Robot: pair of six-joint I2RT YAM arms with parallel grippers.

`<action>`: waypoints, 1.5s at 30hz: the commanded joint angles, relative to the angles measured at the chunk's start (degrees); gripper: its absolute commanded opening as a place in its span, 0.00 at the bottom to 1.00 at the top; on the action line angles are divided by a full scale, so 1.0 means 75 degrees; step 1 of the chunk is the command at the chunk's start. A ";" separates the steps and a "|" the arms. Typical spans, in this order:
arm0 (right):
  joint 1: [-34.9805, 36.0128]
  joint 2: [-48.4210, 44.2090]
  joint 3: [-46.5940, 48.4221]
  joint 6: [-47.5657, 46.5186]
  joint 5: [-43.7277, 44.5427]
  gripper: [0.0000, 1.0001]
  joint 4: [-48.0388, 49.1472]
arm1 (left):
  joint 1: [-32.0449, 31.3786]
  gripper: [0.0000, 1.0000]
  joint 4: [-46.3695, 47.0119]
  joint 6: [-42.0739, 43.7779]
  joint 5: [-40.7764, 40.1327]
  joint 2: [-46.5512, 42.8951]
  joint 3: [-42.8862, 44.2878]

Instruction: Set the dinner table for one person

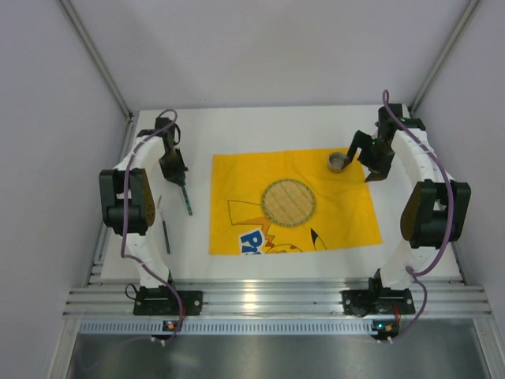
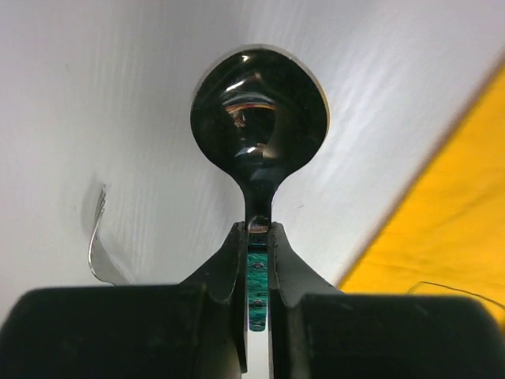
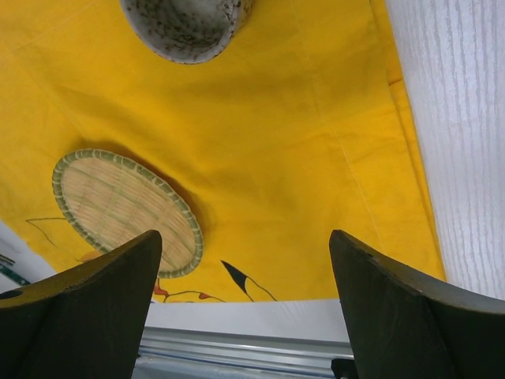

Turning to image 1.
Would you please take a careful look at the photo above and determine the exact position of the green handled spoon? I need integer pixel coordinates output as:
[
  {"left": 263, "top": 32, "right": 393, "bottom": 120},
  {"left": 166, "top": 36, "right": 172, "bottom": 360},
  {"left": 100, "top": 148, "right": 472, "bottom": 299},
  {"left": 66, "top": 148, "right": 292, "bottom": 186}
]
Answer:
[{"left": 181, "top": 185, "right": 193, "bottom": 216}]

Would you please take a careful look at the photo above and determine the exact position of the speckled ceramic cup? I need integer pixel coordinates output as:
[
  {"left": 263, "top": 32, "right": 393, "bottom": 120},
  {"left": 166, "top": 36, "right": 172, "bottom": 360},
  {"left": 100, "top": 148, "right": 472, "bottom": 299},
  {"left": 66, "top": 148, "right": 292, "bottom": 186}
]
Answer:
[{"left": 327, "top": 152, "right": 350, "bottom": 174}]

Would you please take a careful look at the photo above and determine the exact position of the yellow printed cloth placemat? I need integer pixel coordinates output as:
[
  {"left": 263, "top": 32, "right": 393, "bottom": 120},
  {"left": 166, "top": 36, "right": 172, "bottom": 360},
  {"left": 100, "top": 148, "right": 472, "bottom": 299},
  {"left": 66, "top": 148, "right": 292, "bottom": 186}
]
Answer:
[{"left": 209, "top": 148, "right": 382, "bottom": 256}]

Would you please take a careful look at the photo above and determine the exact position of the round woven yellow plate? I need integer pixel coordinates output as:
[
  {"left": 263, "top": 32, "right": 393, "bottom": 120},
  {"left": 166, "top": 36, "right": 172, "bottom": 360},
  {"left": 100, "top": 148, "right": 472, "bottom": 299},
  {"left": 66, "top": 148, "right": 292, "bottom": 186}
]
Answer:
[{"left": 261, "top": 178, "right": 316, "bottom": 228}]

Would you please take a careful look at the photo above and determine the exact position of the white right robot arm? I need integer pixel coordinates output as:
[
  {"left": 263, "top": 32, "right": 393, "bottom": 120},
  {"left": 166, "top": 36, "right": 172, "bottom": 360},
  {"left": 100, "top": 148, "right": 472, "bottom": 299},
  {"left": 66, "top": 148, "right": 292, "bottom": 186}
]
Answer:
[{"left": 341, "top": 118, "right": 471, "bottom": 317}]

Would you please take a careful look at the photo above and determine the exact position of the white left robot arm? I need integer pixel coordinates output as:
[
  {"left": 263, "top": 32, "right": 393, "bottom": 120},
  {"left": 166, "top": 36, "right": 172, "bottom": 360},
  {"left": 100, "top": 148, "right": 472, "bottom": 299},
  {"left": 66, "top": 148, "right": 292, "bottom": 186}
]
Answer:
[{"left": 99, "top": 124, "right": 187, "bottom": 317}]

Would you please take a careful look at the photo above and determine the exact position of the green handled fork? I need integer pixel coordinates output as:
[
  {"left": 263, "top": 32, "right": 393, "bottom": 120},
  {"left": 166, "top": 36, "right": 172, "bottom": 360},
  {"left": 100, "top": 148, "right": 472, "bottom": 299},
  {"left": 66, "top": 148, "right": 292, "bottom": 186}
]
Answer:
[{"left": 157, "top": 195, "right": 171, "bottom": 255}]

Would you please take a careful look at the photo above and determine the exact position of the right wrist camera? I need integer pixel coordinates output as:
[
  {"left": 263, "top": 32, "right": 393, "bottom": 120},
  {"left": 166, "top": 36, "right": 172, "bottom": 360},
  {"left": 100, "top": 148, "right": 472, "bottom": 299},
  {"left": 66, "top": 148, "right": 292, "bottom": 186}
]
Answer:
[{"left": 376, "top": 103, "right": 403, "bottom": 140}]

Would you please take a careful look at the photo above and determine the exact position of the aluminium frame corner post right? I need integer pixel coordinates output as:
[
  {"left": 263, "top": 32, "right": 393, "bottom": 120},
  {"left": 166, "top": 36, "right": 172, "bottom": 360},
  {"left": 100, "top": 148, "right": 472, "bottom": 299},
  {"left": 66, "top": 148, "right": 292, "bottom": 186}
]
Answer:
[{"left": 408, "top": 0, "right": 481, "bottom": 114}]

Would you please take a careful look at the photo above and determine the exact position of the aluminium frame corner post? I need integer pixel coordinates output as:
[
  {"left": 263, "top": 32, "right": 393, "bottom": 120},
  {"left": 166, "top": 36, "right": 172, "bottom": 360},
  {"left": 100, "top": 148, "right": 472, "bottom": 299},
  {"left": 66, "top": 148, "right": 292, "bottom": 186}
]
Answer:
[
  {"left": 58, "top": 0, "right": 137, "bottom": 119},
  {"left": 408, "top": 0, "right": 481, "bottom": 114}
]

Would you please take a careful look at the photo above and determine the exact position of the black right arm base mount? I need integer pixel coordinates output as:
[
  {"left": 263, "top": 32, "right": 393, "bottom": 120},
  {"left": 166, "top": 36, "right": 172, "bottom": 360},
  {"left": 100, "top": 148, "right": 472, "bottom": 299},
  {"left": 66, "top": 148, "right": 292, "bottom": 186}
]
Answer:
[{"left": 342, "top": 289, "right": 415, "bottom": 317}]

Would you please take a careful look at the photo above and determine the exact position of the aluminium frame corner post left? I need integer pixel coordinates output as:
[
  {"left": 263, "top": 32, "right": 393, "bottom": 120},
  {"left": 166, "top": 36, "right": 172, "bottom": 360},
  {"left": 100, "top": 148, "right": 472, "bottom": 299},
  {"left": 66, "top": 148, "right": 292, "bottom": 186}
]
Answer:
[{"left": 58, "top": 0, "right": 137, "bottom": 119}]

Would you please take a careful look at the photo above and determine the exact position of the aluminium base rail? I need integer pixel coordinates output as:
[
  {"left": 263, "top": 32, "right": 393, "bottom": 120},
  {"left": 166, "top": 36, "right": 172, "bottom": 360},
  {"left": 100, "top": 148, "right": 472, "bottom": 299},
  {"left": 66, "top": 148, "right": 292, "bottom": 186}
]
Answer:
[{"left": 63, "top": 280, "right": 492, "bottom": 318}]

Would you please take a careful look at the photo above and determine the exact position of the white slotted cable duct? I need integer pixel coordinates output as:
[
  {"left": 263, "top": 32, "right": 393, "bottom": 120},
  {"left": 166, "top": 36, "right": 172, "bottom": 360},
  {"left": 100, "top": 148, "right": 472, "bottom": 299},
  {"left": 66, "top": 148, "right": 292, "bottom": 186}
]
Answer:
[{"left": 79, "top": 318, "right": 396, "bottom": 336}]

